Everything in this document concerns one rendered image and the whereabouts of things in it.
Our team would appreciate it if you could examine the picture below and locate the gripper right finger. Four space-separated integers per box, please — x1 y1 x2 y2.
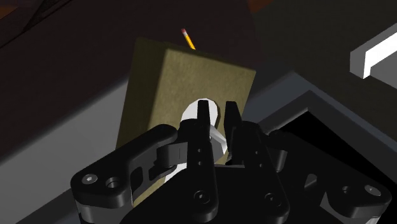
223 101 392 224

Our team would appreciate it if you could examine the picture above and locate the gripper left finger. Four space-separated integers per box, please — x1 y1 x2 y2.
70 99 219 224

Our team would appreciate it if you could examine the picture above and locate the olive robot stand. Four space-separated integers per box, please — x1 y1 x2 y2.
115 37 257 207

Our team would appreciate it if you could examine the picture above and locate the yellow pencil with red eraser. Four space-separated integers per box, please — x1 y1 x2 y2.
181 28 197 50

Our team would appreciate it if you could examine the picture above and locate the white angular block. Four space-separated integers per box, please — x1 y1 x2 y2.
349 23 397 80

